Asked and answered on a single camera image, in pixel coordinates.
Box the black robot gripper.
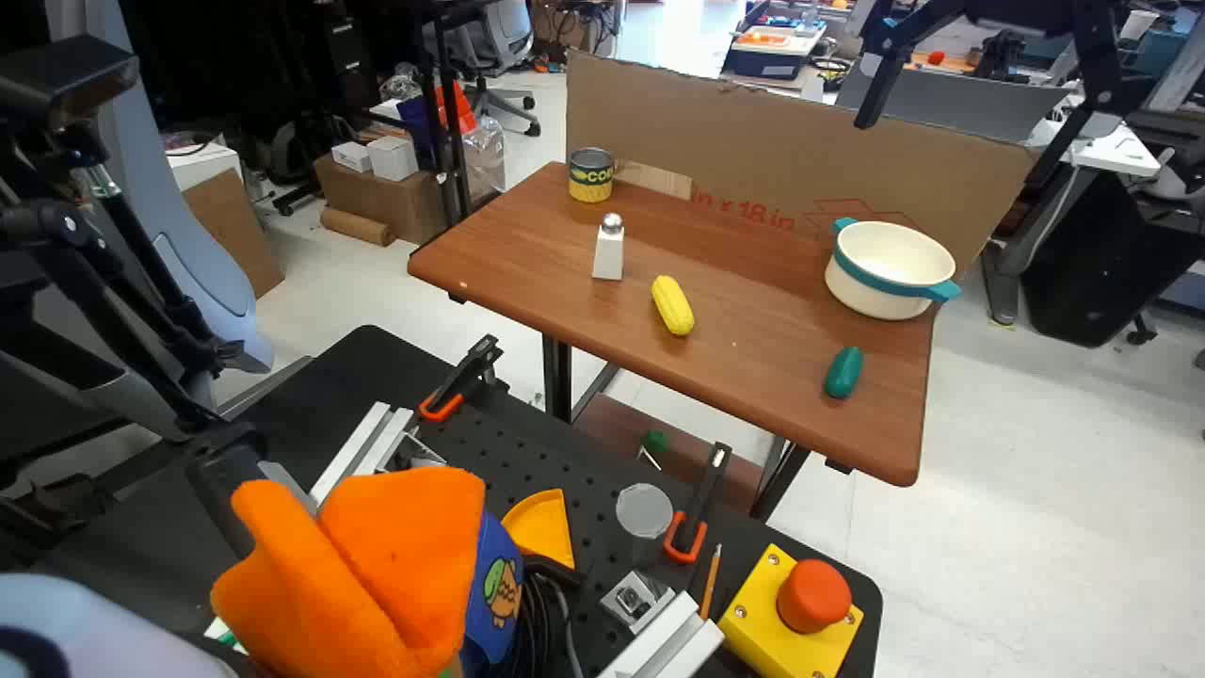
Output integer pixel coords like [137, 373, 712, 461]
[851, 0, 1130, 197]

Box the white pot with teal handles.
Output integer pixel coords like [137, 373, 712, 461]
[821, 216, 963, 325]

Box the grey partition panel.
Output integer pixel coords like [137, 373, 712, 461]
[836, 64, 1069, 150]

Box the white office desk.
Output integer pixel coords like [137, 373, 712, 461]
[1072, 112, 1168, 184]

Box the black bulky chair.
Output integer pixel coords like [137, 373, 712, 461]
[1017, 168, 1205, 349]

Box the brown cardboard backboard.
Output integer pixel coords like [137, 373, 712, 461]
[560, 50, 1038, 275]

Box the green toy cucumber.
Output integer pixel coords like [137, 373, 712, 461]
[821, 344, 871, 404]

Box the yellow toy corn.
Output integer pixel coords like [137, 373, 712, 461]
[649, 271, 700, 340]

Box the glass jar with lid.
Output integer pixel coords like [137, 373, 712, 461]
[563, 143, 621, 207]

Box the white salt shaker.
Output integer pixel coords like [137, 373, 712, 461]
[587, 211, 629, 286]

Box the black table leg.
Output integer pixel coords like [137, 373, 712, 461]
[537, 333, 577, 425]
[744, 438, 814, 523]

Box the black office chair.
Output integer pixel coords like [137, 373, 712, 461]
[439, 0, 546, 140]

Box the black clamp with orange tips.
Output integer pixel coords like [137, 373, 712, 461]
[415, 333, 507, 425]
[660, 438, 734, 570]

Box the black vertical stand pole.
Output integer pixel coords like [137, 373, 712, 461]
[422, 0, 474, 232]

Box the grey round disc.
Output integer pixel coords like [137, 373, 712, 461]
[610, 477, 679, 541]

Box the yellow emergency stop box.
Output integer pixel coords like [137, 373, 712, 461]
[717, 541, 865, 678]

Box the white small box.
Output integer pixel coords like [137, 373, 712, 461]
[329, 127, 422, 189]

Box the large brown cardboard box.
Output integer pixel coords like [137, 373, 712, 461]
[312, 146, 450, 248]

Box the black white marker tag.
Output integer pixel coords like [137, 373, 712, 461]
[597, 570, 679, 638]

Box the yellow orange wedge piece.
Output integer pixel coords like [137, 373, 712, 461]
[496, 485, 579, 575]

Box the silver aluminium extrusion bar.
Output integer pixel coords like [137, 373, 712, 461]
[597, 589, 732, 678]
[310, 399, 422, 510]

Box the brown cardboard tube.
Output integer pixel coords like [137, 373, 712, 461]
[315, 202, 396, 248]

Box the black perforated mounting board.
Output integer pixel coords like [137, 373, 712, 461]
[24, 322, 885, 678]

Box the tall brown cardboard box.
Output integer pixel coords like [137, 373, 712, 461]
[181, 167, 287, 300]

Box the orange plush toy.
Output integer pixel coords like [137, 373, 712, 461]
[206, 465, 488, 678]

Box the pale blue curved panel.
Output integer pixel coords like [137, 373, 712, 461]
[40, 0, 279, 371]

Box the white blue rounded object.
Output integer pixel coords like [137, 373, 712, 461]
[0, 570, 213, 678]

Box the small green handled tool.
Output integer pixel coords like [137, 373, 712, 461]
[635, 425, 679, 476]

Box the black cable bundle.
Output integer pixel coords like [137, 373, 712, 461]
[514, 561, 587, 678]

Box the black camera tripod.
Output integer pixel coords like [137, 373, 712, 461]
[0, 33, 273, 570]

